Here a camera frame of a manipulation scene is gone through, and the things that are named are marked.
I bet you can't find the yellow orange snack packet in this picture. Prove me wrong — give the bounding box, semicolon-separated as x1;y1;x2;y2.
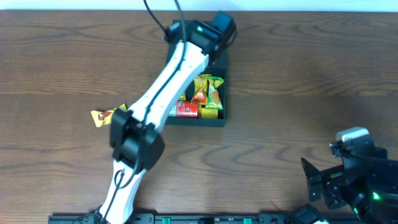
191;74;211;105

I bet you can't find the green orange snack packet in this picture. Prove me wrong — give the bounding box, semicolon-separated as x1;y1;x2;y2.
206;76;224;110

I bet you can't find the small yellow candy packet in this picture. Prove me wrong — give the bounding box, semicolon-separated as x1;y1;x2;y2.
198;106;218;119

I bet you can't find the red soda can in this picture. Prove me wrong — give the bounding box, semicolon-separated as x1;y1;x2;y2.
169;101;198;118

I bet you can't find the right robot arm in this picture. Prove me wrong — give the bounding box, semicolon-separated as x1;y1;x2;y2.
301;134;397;223

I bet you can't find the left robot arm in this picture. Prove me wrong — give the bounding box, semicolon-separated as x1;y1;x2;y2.
94;11;236;223

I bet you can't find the black open gift box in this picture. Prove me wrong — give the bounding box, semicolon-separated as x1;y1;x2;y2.
164;19;228;128

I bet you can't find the yellow chocolate wafer packet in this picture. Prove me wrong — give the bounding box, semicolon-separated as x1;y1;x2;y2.
90;104;127;128

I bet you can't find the black mounting rail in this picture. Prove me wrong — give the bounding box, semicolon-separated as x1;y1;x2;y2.
48;213;290;224

